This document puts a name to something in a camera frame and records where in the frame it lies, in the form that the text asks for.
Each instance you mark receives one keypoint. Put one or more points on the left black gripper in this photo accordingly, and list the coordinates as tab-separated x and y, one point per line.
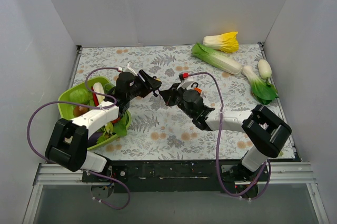
147	83

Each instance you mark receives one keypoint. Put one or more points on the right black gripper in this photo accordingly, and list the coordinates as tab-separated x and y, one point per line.
173	96

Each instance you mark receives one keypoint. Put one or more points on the orange padlock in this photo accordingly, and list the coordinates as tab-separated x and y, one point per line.
195	86

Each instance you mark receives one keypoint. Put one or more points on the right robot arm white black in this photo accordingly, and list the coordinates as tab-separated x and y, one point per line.
265	129

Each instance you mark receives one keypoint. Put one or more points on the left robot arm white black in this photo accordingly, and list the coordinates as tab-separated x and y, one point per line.
68	143

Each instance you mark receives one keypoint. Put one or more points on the floral table mat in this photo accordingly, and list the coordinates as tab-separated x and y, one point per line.
159	132

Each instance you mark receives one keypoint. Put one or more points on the green leafy vegetable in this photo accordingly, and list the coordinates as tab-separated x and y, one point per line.
110	130

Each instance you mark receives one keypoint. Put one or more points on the white leek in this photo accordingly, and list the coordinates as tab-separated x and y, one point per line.
98	88

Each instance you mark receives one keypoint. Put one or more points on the green napa cabbage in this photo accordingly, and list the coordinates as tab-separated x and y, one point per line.
216	59

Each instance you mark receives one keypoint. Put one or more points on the red chili pepper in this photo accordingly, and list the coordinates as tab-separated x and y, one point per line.
95	97

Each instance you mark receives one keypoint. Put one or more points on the green round cabbage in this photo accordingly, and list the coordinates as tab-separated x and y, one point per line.
81	96

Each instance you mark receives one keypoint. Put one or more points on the yellow white cabbage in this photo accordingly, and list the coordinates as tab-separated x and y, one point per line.
226	42

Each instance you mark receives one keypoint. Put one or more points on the brown mushroom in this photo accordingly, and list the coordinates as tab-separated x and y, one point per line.
79	110

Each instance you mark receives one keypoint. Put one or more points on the purple eggplant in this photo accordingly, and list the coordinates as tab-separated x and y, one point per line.
92	141

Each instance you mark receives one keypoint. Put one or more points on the bok choy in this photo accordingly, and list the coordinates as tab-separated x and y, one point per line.
264	92

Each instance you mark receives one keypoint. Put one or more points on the white radish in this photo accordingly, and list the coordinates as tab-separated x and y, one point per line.
265	70

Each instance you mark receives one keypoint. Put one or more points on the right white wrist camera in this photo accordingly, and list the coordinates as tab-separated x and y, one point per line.
186	81

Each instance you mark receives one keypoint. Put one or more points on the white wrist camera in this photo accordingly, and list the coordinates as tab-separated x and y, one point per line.
186	81
129	69

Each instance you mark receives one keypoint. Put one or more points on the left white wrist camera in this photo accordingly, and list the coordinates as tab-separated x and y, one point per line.
129	69

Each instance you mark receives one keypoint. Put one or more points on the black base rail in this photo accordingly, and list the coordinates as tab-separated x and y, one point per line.
182	175

